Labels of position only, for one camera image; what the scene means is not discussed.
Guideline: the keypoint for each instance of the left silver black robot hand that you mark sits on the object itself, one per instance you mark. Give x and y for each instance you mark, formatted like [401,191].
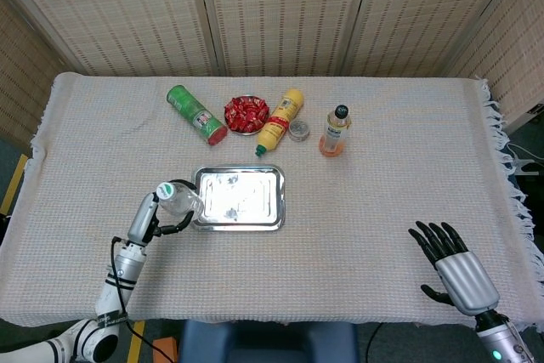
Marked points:
[144,218]

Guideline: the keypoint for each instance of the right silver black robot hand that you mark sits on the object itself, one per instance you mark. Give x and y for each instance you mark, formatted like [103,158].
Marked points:
[459,265]

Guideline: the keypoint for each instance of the transparent plastic water bottle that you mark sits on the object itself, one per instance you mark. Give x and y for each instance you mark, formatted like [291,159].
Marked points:
[180,200]

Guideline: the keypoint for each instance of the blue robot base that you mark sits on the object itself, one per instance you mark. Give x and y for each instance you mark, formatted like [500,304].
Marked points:
[268,342]

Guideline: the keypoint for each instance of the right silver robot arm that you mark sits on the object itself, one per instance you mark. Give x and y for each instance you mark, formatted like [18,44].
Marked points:
[501,337]

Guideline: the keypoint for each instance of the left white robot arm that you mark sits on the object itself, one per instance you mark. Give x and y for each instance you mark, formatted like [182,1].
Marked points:
[102,295]

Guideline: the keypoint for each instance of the stainless steel rectangular tray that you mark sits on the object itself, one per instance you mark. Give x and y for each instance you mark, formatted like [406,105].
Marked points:
[240,199]

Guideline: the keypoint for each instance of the yellow squeeze bottle green cap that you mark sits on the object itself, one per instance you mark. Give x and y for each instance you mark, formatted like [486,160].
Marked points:
[280,120]

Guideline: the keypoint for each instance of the orange juice bottle black cap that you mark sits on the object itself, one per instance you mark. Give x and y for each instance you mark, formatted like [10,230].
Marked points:
[335,131]

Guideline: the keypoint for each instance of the green chips can red lid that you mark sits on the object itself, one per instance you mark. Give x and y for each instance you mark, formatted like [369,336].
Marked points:
[196,114]

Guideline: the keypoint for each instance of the white woven tablecloth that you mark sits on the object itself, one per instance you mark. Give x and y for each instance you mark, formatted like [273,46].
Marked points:
[340,210]

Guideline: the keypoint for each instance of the bowl of red wrapped candies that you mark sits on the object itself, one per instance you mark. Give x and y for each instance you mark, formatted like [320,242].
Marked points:
[246,115]

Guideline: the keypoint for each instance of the small round clear jar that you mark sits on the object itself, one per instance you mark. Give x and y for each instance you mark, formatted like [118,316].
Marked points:
[298,129]

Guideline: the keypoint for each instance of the bamboo folding screen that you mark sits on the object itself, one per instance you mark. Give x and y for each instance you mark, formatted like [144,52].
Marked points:
[272,10]

